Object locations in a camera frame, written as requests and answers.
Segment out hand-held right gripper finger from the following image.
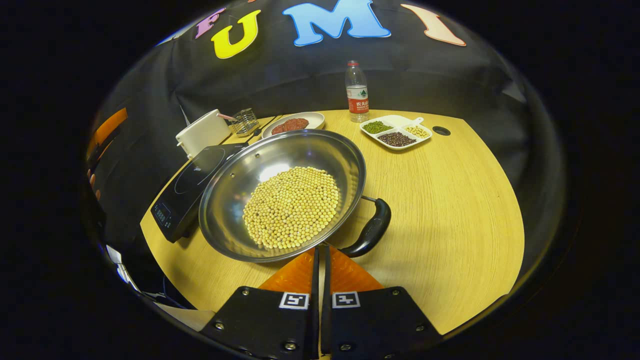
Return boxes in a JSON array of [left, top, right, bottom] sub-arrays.
[[200, 245, 321, 360], [320, 245, 443, 360]]

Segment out black induction cooktop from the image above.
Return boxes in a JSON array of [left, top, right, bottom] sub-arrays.
[[151, 142, 249, 244]]

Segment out steel pot with black handle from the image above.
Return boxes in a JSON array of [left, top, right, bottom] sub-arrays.
[[198, 129, 392, 264]]

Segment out pile of soybeans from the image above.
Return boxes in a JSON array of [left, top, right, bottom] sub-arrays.
[[242, 166, 342, 250]]

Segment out white toaster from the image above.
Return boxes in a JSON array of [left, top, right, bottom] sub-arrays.
[[175, 109, 232, 160]]

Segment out brown meat pieces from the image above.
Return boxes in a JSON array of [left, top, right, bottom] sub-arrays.
[[271, 118, 310, 135]]

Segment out pile of dark red beans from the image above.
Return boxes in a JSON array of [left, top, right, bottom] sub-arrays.
[[378, 131, 417, 147]]

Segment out white oval plate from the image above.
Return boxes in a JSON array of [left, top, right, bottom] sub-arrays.
[[261, 111, 326, 140]]

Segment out white divided dish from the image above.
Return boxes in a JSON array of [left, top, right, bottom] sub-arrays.
[[359, 114, 433, 151]]

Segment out clear plastic water bottle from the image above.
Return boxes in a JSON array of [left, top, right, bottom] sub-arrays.
[[345, 60, 370, 123]]

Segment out metal wire mesh holder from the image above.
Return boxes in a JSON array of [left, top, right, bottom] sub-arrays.
[[231, 108, 260, 137]]

